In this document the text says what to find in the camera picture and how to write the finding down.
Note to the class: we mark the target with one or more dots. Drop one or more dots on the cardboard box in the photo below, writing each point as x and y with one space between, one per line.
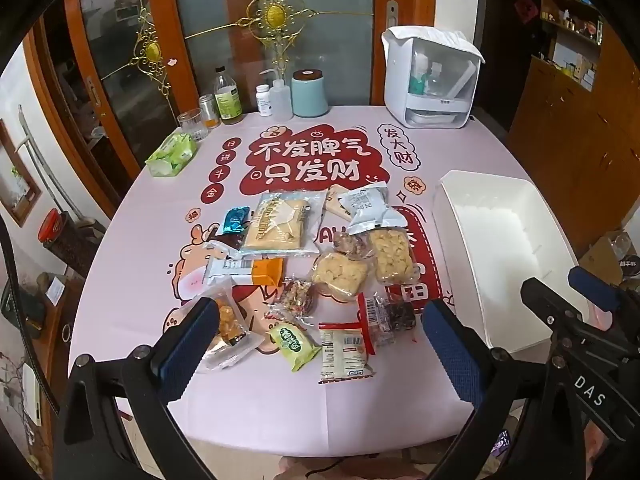
607 255

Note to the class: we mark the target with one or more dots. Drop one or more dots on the white plastic storage bin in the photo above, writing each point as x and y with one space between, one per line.
500 240

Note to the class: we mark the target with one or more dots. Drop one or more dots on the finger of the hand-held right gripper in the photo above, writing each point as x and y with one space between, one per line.
542 295
592 282

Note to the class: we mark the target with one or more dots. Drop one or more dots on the white grey snack packet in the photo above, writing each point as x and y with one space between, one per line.
370 207

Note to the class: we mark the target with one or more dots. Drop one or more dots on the red strip dark snack packet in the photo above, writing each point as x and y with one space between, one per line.
380 320

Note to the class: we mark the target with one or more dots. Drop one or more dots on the gold door ornament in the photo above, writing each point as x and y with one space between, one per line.
275 12
152 52

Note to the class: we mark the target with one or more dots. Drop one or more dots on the white pill bottle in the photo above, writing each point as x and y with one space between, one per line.
264 102

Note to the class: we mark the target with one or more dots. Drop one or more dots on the white and red snack packet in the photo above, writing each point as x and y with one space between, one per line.
345 355

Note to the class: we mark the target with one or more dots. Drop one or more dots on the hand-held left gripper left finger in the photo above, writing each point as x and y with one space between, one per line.
187 350

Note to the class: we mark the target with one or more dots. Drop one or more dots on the white medicine box clear lid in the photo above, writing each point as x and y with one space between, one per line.
430 110

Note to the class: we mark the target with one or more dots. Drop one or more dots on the beige cracker packet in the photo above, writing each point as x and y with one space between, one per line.
334 202

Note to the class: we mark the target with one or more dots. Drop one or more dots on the small glass jar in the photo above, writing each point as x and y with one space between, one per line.
210 110

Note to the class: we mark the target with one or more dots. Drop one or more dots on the green tissue pack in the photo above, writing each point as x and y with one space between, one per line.
172 155

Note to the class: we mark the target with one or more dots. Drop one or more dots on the wooden cabinet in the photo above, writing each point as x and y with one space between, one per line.
575 135

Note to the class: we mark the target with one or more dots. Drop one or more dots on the green snack packet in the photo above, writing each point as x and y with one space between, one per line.
295 345

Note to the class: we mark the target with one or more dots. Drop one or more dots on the glass bottle green label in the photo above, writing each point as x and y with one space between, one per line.
227 102

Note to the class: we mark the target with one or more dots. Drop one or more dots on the red lidded jar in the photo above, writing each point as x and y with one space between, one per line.
52 225

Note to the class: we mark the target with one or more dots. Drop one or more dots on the large clear biscuit packet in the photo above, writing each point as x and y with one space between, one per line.
277 225

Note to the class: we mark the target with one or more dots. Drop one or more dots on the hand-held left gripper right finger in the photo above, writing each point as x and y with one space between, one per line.
452 355

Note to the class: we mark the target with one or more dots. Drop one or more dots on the teal canister dark lid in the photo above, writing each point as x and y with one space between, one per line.
310 95

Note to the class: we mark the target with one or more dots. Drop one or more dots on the white squeeze bottle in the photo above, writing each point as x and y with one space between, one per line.
280 100

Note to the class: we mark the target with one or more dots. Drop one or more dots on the clear packet of yellow cookies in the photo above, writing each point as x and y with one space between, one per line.
337 274
392 255

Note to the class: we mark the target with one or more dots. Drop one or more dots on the clear nut bar packet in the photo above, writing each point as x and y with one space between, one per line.
297 297

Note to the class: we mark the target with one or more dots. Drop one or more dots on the packet of yellow snack pieces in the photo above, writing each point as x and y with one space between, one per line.
230 320

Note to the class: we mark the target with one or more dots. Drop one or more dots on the framed picture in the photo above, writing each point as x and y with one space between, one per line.
15 175

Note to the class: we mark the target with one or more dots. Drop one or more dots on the small teal snack packet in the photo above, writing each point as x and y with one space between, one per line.
235 220

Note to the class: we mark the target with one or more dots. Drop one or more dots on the dark nut snack packet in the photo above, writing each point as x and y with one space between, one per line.
350 246

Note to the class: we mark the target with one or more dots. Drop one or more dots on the wooden wall shelf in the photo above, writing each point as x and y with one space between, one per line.
570 25

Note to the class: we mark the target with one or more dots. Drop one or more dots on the clear glass cup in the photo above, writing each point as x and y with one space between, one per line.
192 125

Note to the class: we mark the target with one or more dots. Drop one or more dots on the orange and white snack packet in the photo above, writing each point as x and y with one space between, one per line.
267 271

